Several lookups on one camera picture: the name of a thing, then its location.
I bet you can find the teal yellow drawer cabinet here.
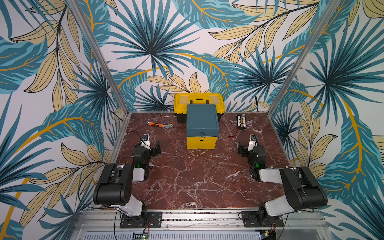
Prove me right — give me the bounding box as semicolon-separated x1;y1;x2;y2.
186;104;220;150

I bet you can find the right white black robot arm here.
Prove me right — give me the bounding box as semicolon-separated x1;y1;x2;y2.
238;145;328;221

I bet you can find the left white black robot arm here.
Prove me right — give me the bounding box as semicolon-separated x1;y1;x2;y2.
93;142;161;218

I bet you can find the orange adjustable wrench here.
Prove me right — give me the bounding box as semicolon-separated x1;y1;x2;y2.
147;122;174;129

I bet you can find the black battery holder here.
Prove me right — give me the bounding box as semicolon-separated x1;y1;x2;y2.
237;115;247;131

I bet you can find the yellow black toolbox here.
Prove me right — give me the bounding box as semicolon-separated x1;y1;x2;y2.
174;93;226;123

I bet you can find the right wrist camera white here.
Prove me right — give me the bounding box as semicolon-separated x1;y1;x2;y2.
248;135;259;151

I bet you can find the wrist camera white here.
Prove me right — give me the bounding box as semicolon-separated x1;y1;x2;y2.
141;134;151;150
248;135;259;151

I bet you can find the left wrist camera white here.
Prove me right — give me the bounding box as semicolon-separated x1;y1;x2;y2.
141;134;151;150

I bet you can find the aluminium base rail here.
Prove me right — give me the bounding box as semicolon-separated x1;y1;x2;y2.
70;208;334;240

